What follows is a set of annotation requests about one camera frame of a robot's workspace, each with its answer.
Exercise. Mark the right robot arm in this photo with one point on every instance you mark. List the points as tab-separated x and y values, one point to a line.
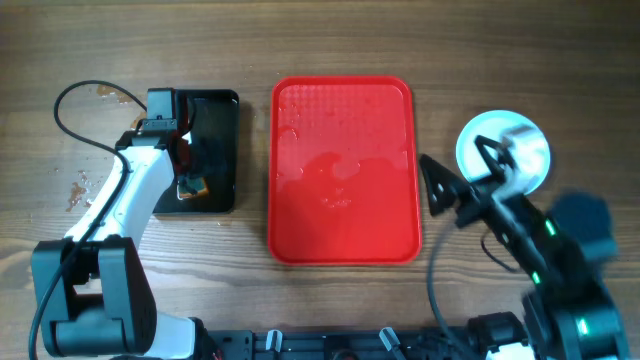
570	313

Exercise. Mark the red plastic tray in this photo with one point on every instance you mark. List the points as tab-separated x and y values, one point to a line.
343	180

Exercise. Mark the black water tray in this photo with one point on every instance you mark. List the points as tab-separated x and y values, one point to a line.
212	118

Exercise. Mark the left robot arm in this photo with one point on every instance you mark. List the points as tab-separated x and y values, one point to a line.
92	293

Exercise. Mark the white plate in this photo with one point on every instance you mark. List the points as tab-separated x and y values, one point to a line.
524	140

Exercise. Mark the green and orange sponge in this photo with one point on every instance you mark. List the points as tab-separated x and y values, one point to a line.
188	188

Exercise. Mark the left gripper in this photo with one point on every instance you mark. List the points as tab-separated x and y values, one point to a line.
196	149

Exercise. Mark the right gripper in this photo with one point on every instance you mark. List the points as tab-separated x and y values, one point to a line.
447	181

